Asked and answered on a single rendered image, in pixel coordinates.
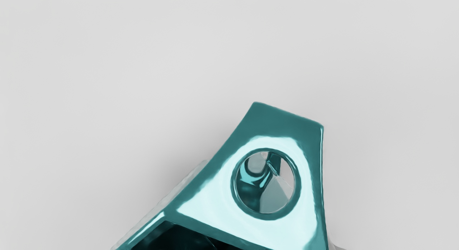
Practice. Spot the teal faceted mug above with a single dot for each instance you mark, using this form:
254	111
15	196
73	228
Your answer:
215	199

